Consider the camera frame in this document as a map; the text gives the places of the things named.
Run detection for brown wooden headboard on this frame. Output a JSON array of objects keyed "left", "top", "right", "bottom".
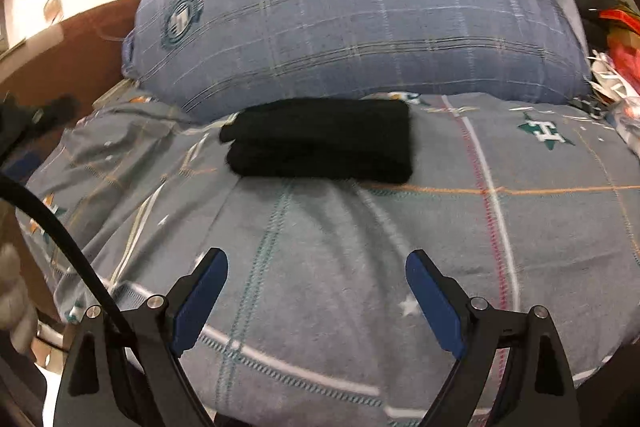
[{"left": 0, "top": 0, "right": 146, "bottom": 168}]

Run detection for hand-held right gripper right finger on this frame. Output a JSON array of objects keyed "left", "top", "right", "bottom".
[{"left": 405, "top": 249, "right": 583, "bottom": 427}]

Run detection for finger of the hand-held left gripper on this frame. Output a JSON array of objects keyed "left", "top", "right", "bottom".
[{"left": 32, "top": 95, "right": 80, "bottom": 130}]

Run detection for black cable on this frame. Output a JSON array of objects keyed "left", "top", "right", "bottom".
[{"left": 0, "top": 172, "right": 138, "bottom": 343}]

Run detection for grey fuzzy cloth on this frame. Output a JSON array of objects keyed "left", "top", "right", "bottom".
[{"left": 0, "top": 244, "right": 40, "bottom": 355}]

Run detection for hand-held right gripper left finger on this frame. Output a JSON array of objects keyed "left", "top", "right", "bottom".
[{"left": 52, "top": 248, "right": 229, "bottom": 427}]

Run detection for blue plaid pillow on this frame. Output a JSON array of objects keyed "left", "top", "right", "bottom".
[{"left": 121, "top": 0, "right": 593, "bottom": 122}]

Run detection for grey printed bed sheet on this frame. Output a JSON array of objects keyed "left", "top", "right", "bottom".
[{"left": 15, "top": 89, "right": 640, "bottom": 420}]

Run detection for pile of red white packets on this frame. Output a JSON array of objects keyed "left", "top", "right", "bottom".
[{"left": 582, "top": 7, "right": 640, "bottom": 142}]

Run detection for black pants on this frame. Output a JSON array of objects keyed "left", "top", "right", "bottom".
[{"left": 219, "top": 97, "right": 415, "bottom": 184}]

